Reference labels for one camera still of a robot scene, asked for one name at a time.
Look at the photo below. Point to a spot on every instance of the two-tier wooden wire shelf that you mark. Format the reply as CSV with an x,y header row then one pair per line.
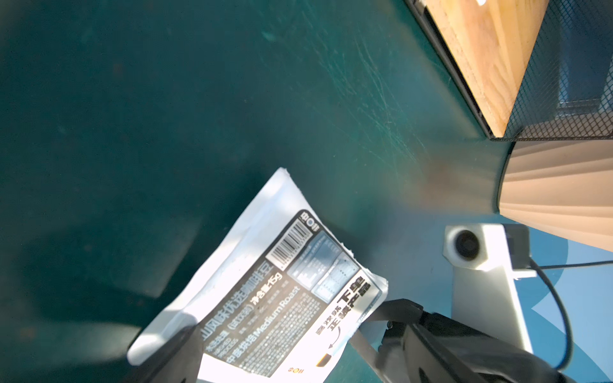
x,y
528,70

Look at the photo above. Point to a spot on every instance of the flower pot with white flowers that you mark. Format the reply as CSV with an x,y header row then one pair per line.
x,y
563,188

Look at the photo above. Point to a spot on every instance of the grey coffee bag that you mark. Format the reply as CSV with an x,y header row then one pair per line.
x,y
277,301

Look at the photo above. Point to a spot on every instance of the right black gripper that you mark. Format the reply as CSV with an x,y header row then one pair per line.
x,y
424,347

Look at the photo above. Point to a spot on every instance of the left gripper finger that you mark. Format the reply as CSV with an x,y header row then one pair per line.
x,y
178,361

